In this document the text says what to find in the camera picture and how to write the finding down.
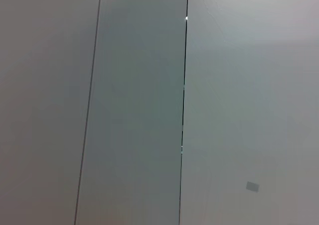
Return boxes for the small grey wall fixture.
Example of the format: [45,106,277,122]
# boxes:
[246,181,260,193]

